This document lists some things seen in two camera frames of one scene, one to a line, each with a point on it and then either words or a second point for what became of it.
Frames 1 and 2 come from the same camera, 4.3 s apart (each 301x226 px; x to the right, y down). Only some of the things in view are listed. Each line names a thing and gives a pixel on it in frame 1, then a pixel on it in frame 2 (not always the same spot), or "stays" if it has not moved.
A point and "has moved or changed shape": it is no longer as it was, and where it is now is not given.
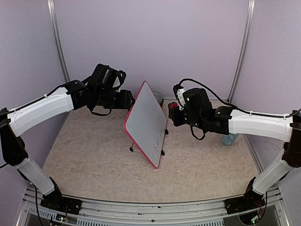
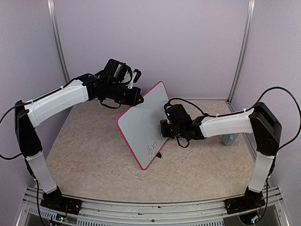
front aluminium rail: [210, 212] stays
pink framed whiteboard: [146, 125] has moved or changed shape
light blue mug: [228, 140] stays
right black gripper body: [178, 120] to [166, 133]
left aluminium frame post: [63, 57] stays
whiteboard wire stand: [162, 153] to [159, 155]
